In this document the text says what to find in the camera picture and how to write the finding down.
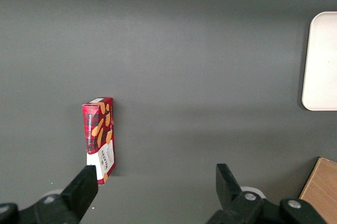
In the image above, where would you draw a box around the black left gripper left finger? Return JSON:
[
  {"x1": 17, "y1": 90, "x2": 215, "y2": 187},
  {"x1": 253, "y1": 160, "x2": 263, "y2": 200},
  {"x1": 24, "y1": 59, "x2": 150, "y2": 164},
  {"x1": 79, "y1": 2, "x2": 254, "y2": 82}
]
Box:
[{"x1": 0, "y1": 165, "x2": 99, "y2": 224}]

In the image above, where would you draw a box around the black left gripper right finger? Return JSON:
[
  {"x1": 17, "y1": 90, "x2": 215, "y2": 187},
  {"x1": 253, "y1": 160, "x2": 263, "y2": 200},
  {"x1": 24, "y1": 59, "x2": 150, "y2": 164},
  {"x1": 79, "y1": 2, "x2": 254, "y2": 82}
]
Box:
[{"x1": 205, "y1": 163, "x2": 328, "y2": 224}]

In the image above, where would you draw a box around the white rounded rectangular tray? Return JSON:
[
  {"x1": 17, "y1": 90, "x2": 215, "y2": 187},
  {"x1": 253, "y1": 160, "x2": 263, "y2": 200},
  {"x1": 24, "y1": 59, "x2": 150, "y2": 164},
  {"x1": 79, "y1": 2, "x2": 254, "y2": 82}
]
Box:
[{"x1": 301, "y1": 11, "x2": 337, "y2": 111}]

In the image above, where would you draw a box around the small white round pad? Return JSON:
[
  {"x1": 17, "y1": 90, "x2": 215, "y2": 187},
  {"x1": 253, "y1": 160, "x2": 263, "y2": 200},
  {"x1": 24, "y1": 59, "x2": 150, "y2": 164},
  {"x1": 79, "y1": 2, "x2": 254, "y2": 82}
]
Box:
[
  {"x1": 241, "y1": 186, "x2": 266, "y2": 200},
  {"x1": 42, "y1": 189, "x2": 65, "y2": 199}
]

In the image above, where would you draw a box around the red tartan shortbread box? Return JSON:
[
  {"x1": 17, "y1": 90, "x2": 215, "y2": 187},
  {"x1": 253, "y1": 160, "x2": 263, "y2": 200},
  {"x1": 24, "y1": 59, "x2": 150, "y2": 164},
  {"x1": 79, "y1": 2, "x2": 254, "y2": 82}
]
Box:
[{"x1": 82, "y1": 97, "x2": 116, "y2": 186}]

